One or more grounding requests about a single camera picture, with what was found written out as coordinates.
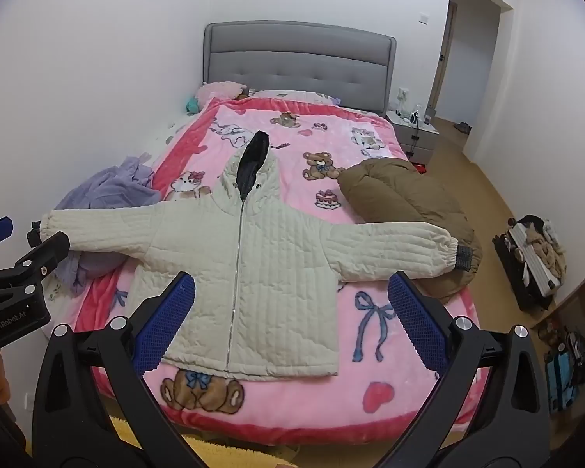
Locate white floral pillow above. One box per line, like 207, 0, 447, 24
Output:
251, 89, 342, 106

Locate shoes under desk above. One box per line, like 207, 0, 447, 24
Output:
537, 319, 562, 348

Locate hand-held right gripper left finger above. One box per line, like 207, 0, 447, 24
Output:
32, 272, 210, 468

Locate grey nightstand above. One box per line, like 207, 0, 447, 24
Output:
386, 107, 442, 158

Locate yellow rug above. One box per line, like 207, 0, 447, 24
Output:
107, 414, 303, 468

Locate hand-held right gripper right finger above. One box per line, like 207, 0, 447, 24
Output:
370, 271, 551, 468

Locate blue suitcase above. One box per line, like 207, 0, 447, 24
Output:
543, 346, 582, 413

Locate purple fleece garment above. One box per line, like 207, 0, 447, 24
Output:
53, 155, 164, 293

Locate grey upholstered bed headboard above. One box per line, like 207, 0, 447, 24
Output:
203, 21, 397, 118

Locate pink printed blanket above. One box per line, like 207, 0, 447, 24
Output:
73, 96, 493, 437

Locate wooden door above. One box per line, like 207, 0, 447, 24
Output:
431, 0, 457, 120

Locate open black suitcase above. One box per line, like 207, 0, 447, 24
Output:
492, 214, 569, 311

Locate brown puffer jacket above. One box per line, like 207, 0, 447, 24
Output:
339, 158, 483, 303

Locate person's left forearm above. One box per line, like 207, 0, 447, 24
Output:
0, 390, 32, 468

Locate beige fuzzy garment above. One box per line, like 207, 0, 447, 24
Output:
524, 227, 566, 278

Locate black bag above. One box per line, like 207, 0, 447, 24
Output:
560, 330, 585, 387

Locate cream quilted hooded jacket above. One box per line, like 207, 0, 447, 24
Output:
28, 131, 473, 381

